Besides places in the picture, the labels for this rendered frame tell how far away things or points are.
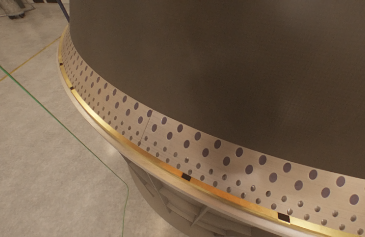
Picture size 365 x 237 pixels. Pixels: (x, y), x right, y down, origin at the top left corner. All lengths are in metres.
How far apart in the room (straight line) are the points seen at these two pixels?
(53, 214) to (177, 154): 1.61
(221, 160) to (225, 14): 0.22
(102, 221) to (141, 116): 1.35
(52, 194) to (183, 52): 1.79
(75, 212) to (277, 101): 1.67
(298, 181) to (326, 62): 0.17
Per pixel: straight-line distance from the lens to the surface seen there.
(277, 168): 0.29
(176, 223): 1.43
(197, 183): 0.29
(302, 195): 0.32
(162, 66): 0.27
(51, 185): 1.94
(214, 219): 0.68
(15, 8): 6.93
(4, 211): 2.11
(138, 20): 0.32
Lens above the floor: 1.45
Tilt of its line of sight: 51 degrees down
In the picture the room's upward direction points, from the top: straight up
